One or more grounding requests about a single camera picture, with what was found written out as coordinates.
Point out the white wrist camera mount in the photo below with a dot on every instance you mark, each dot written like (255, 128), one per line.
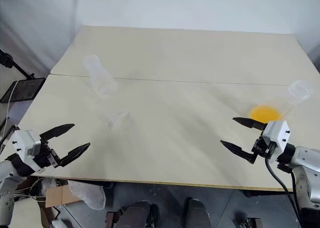
(278, 134)
(23, 145)

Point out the dark rounded shape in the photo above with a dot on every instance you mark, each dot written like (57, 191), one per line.
(197, 213)
(138, 214)

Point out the tall clear empty plastic bottle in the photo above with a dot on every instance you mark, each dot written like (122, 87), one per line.
(101, 79)

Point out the brown cardboard box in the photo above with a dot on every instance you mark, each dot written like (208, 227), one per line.
(61, 195)

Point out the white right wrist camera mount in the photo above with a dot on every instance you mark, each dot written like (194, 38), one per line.
(278, 134)

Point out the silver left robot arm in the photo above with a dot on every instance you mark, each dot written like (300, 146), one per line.
(6, 188)

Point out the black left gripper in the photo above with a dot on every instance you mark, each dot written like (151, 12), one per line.
(46, 154)

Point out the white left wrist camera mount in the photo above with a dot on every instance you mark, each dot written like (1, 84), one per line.
(23, 145)

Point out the clear plastic bag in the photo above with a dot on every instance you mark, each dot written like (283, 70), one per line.
(88, 194)

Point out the black table frame bar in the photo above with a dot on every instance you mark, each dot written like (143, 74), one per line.
(267, 192)

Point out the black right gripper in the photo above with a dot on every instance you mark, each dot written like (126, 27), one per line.
(263, 146)

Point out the glass with orange juice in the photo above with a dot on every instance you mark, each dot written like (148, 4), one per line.
(266, 113)

